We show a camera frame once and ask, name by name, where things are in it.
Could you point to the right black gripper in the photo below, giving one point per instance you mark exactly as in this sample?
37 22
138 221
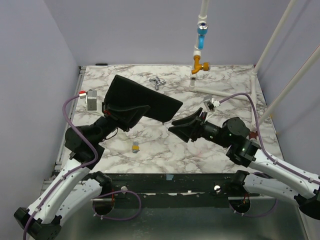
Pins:
197 128

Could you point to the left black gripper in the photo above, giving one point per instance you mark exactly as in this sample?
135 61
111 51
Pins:
123 116

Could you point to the black zip tool case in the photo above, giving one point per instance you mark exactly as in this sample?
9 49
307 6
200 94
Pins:
124 92

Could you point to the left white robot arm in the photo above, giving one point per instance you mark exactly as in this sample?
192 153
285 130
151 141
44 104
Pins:
42 219

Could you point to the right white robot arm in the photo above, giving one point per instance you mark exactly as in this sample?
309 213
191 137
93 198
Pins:
287 182

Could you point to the yellow hex key set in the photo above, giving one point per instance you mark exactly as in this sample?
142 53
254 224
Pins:
135 147

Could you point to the silver metal faucet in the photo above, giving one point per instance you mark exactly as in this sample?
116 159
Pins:
157 82

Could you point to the orange faucet on pipe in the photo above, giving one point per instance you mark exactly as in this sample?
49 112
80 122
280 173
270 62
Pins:
199 66

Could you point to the brown brass faucet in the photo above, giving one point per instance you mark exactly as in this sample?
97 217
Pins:
253 135

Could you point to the blue valve on pipe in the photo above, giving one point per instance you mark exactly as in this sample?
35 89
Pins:
202 29

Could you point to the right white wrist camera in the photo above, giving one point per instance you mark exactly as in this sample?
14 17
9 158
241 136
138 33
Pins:
210 103

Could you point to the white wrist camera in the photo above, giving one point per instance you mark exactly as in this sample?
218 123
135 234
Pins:
90 97
210 103

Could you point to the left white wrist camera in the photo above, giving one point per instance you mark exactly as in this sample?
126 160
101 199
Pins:
90 97

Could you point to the white PVC pipe frame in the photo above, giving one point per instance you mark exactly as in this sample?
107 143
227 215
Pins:
291 16

